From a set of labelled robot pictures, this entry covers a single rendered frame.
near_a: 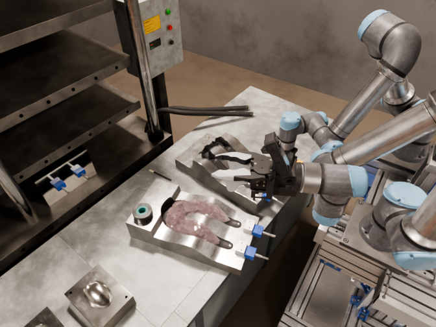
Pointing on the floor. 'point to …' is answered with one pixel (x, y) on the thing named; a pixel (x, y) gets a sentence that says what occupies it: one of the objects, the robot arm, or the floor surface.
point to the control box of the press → (154, 45)
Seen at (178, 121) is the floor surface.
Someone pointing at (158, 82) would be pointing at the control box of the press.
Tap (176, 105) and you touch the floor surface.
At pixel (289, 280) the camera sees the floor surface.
